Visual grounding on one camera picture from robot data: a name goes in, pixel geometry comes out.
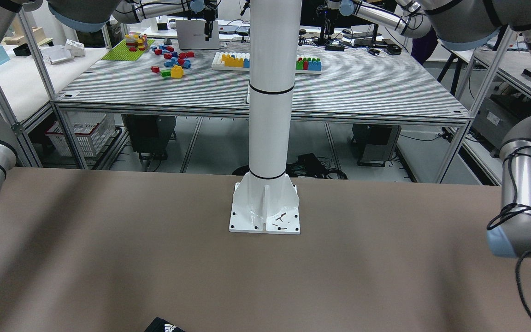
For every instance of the black printed t-shirt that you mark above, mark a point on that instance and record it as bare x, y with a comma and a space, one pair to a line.
161, 325

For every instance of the white tray with blocks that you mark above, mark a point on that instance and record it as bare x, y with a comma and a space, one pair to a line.
242, 61

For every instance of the grey computer case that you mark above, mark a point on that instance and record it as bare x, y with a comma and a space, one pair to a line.
374, 143

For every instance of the striped work table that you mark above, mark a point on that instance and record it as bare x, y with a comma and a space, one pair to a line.
353, 86

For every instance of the silver laptop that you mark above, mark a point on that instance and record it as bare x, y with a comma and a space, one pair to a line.
197, 35

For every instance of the white plastic basket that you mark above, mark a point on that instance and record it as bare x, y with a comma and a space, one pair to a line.
92, 131

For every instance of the green lego baseplate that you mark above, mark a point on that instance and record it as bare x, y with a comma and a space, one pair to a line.
129, 49

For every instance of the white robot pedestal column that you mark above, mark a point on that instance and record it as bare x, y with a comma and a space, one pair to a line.
265, 200

